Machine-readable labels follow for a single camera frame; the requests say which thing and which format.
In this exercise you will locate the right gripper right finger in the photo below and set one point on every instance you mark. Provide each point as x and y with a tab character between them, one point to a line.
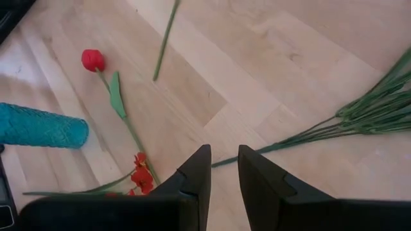
289	211

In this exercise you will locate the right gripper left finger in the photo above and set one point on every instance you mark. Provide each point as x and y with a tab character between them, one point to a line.
128	215

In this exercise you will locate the red blossom spray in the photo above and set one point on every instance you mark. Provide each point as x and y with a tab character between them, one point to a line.
143	178

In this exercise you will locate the blue textured glass vase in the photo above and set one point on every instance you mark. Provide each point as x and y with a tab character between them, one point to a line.
38	126

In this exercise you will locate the white blossom spray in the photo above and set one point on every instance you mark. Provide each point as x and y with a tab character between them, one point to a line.
385	109

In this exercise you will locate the red artificial tulip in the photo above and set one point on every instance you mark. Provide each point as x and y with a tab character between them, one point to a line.
93	60

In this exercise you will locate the yellow artificial tulip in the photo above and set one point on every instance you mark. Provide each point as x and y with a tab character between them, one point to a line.
166	41

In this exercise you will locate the dark grey device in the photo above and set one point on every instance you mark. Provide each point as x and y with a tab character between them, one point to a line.
4	192

